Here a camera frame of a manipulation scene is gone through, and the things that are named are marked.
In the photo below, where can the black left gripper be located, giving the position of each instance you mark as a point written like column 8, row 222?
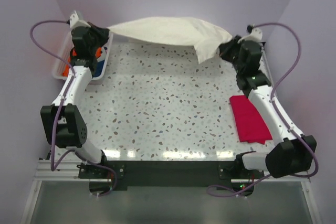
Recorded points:
column 102, row 33

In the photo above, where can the aluminium frame rail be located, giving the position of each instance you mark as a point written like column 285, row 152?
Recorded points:
column 68, row 171

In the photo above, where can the blue t shirt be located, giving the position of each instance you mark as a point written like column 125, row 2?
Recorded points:
column 101, row 57

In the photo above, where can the white plastic basket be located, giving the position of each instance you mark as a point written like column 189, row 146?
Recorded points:
column 64, row 53

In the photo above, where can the cream t shirt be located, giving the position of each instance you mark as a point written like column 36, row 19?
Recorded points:
column 205, row 37

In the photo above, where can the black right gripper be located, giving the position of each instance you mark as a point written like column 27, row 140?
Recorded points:
column 225, row 48

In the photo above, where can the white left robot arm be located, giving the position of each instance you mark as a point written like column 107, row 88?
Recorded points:
column 62, row 121

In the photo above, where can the red folded t shirt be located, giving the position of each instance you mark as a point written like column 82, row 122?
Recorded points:
column 250, row 126

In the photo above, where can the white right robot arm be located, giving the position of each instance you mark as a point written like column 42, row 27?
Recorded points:
column 293, row 152

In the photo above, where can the orange t shirt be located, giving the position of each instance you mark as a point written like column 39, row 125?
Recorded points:
column 66, row 69

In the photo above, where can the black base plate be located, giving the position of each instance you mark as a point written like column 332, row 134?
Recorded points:
column 121, row 175

